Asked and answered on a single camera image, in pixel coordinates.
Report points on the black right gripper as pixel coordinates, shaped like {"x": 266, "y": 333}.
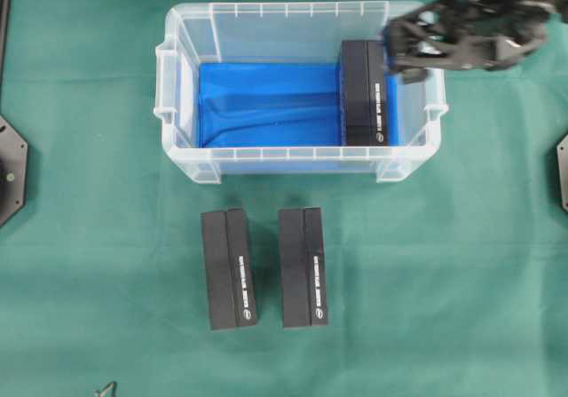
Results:
{"x": 461, "y": 35}

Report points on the clear plastic storage case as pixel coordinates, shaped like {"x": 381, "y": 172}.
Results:
{"x": 294, "y": 33}

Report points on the blue liner sheet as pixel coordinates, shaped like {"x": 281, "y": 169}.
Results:
{"x": 272, "y": 105}

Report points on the black realsense box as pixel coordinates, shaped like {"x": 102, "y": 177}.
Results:
{"x": 363, "y": 94}
{"x": 303, "y": 280}
{"x": 228, "y": 269}

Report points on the black frame rail left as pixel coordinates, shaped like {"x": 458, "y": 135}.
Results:
{"x": 5, "y": 10}

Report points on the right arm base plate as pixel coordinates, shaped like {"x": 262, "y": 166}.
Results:
{"x": 562, "y": 163}

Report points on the small metal bracket bottom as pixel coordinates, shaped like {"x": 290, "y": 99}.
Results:
{"x": 109, "y": 390}

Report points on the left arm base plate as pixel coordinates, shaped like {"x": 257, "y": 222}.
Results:
{"x": 14, "y": 164}

